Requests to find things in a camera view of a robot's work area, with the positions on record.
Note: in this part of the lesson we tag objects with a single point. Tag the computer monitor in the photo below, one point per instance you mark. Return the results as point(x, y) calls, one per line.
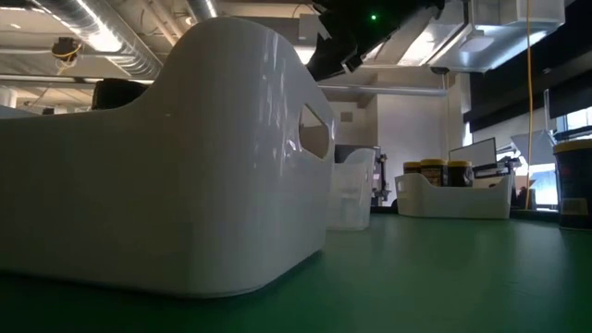
point(474, 153)

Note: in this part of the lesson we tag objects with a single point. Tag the white ceiling air unit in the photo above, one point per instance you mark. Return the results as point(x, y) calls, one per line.
point(490, 46)

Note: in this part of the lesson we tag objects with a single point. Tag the green table mat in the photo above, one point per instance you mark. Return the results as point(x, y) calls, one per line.
point(439, 277)

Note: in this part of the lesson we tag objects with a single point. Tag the horizontal grey ceiling pipe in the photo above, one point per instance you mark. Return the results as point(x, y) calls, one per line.
point(393, 90)

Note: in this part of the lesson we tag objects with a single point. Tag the black aluminium table frame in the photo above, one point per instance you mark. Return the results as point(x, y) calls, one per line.
point(532, 215)

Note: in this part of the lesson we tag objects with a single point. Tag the white slanted board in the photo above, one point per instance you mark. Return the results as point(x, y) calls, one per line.
point(538, 148)

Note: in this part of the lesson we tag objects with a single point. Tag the clear plastic bin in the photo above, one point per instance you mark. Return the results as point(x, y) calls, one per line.
point(351, 199)

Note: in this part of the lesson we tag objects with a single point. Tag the white plastic bin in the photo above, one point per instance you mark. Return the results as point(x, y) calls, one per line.
point(162, 185)
point(453, 203)

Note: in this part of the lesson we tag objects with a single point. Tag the narrow silver ceiling duct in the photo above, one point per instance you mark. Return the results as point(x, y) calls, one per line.
point(203, 7)

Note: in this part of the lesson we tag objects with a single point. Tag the white ceiling box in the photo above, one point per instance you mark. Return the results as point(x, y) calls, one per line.
point(312, 28)

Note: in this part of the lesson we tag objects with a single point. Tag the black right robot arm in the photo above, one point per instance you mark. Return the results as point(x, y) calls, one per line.
point(393, 11)

